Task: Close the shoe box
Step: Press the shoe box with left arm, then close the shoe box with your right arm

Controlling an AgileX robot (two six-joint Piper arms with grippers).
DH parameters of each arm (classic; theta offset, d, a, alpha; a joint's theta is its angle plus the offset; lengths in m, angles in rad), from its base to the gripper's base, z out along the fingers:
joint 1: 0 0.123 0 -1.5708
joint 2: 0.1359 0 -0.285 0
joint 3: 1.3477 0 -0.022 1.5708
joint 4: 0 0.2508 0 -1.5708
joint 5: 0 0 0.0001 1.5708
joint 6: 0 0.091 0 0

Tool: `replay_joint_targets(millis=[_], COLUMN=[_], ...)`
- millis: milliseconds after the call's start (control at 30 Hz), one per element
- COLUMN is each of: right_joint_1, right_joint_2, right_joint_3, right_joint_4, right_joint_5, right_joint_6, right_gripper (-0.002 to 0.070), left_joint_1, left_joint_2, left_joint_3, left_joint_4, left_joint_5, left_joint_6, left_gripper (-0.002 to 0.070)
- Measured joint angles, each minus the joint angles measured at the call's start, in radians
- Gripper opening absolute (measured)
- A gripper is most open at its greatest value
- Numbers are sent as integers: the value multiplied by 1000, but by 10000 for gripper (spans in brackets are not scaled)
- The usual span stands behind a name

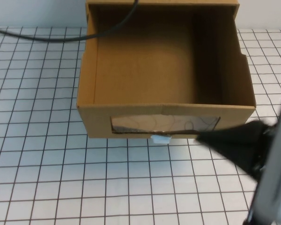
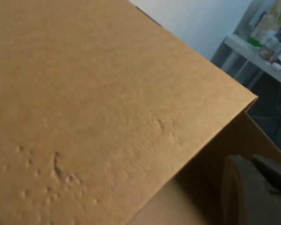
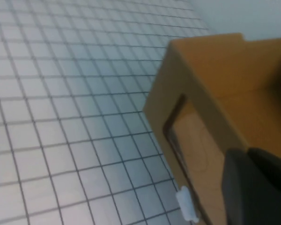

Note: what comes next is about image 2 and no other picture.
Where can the brown cardboard shoe box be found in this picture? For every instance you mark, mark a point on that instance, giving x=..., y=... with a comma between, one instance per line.
x=84, y=93

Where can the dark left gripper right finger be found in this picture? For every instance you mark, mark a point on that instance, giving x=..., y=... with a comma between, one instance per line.
x=276, y=175

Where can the clear jar with orange label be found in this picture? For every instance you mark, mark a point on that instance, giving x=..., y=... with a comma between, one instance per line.
x=268, y=50

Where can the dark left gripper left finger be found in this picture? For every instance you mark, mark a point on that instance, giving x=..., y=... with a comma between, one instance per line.
x=243, y=199

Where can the white shelf table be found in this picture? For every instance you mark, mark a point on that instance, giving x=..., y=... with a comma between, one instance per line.
x=238, y=47

